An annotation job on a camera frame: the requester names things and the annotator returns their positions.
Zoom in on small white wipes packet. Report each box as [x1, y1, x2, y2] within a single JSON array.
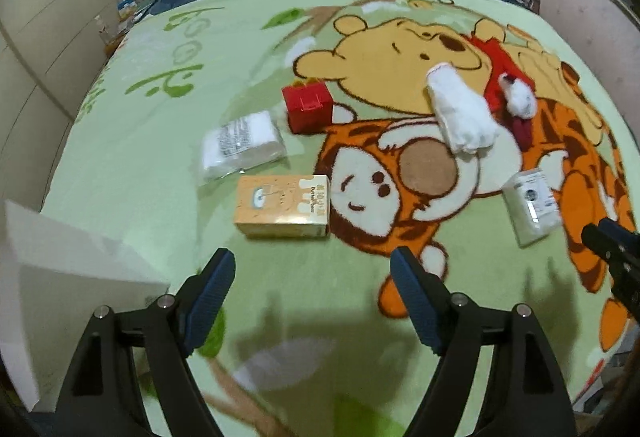
[[502, 168, 562, 247]]

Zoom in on red toy box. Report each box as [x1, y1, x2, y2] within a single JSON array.
[[282, 79, 334, 134]]

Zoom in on white plush cat toy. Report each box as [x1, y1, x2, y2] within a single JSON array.
[[498, 73, 537, 119]]

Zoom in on green Winnie the Pooh blanket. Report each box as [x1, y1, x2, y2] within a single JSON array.
[[43, 0, 639, 436]]

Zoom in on white wardrobe cabinet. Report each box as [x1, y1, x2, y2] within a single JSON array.
[[1, 0, 117, 210]]

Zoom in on orange cartoon tissue box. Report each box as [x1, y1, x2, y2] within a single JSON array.
[[233, 175, 330, 239]]

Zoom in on white sock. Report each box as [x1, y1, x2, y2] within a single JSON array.
[[426, 63, 499, 154]]

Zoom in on white cotton pads plastic pack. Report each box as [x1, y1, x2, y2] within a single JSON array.
[[198, 111, 286, 181]]

